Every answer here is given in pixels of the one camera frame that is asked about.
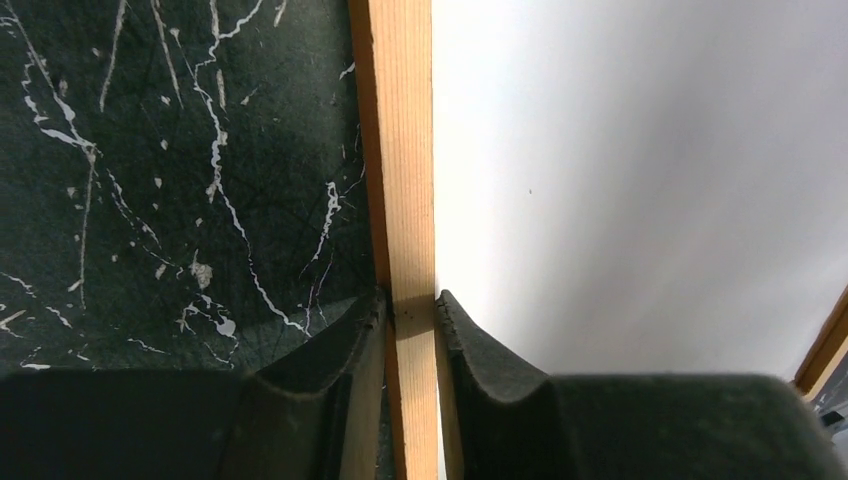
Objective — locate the wooden picture frame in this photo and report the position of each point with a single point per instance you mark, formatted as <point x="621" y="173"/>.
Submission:
<point x="392" y="45"/>

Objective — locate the printed photo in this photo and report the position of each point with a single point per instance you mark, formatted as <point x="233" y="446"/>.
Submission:
<point x="643" y="187"/>

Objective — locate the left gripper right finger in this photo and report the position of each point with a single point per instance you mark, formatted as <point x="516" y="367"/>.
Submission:
<point x="513" y="421"/>

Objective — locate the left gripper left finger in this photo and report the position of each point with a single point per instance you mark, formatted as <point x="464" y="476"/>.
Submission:
<point x="313" y="414"/>

